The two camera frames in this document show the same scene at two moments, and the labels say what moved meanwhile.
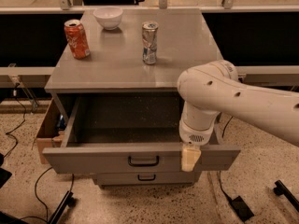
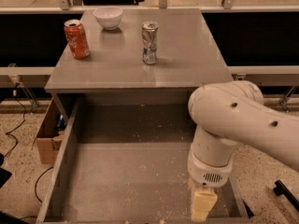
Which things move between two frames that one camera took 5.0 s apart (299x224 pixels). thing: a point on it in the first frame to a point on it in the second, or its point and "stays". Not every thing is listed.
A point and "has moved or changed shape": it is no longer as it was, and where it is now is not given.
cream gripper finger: x=190 y=155 to x=203 y=203
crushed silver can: x=149 y=36 stays
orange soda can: x=77 y=39 stays
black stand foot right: x=281 y=189 stays
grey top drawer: x=129 y=134 has moved or changed shape
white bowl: x=109 y=17 stays
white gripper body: x=196 y=135 to x=207 y=173
